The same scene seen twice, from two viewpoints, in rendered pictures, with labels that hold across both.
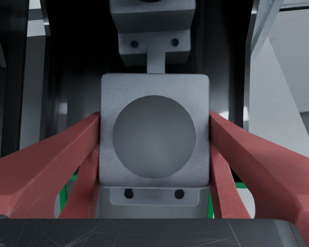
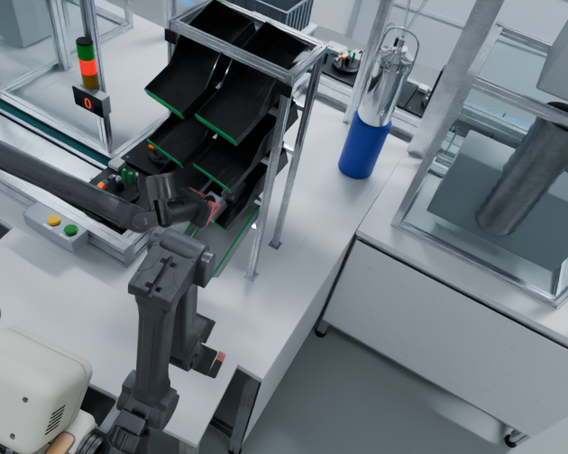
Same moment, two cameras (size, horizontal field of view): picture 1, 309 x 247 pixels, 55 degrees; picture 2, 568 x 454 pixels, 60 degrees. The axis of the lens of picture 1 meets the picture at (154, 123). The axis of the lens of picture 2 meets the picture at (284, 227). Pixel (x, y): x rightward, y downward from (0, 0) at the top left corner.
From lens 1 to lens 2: 1.24 m
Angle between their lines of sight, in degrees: 20
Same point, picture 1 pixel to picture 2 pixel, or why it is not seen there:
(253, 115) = (295, 276)
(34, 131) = not seen: hidden behind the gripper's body
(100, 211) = not seen: hidden behind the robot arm
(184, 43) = (232, 197)
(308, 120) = (414, 386)
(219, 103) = (234, 215)
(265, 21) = (263, 209)
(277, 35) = (374, 267)
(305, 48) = (396, 291)
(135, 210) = not seen: hidden behind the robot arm
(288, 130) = (305, 292)
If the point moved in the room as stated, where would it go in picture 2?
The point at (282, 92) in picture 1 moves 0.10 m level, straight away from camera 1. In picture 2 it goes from (320, 277) to (345, 273)
